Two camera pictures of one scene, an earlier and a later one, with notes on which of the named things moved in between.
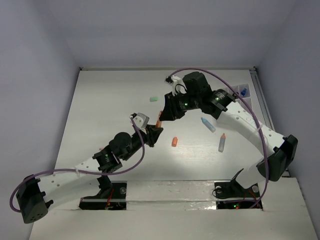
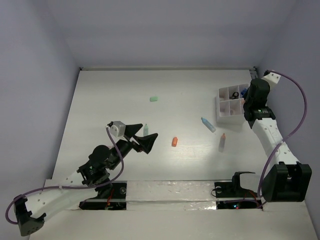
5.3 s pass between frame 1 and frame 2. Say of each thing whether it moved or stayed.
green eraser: stayed
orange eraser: stayed
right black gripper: moved
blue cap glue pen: stayed
